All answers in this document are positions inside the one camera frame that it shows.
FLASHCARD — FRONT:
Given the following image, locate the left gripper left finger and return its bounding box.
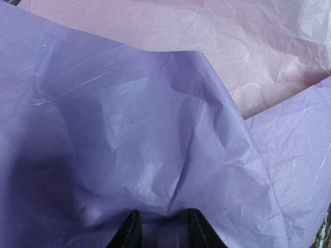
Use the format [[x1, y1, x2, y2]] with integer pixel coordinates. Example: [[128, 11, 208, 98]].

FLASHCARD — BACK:
[[106, 209, 143, 248]]

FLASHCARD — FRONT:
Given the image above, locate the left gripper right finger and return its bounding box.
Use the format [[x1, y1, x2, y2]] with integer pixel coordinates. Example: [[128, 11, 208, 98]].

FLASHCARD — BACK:
[[187, 209, 228, 248]]

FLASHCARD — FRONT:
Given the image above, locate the pink purple wrapping paper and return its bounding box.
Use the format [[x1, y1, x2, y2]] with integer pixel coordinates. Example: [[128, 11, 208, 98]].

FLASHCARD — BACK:
[[1, 1, 330, 247]]

